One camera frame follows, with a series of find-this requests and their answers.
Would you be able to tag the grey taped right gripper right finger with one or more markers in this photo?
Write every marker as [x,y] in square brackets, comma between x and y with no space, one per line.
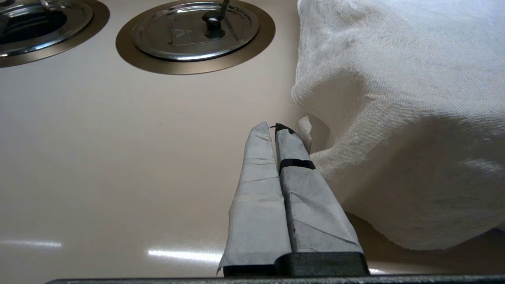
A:
[315,221]

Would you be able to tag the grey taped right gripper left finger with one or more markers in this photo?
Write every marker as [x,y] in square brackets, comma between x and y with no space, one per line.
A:
[258,205]

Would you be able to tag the steel lid with black knob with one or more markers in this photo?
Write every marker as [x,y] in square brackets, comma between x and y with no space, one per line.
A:
[181,43]

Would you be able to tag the white cloth cover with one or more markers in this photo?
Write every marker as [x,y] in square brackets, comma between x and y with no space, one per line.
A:
[394,118]

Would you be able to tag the steel inset soup pot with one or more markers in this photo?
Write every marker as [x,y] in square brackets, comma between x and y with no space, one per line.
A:
[77,27]

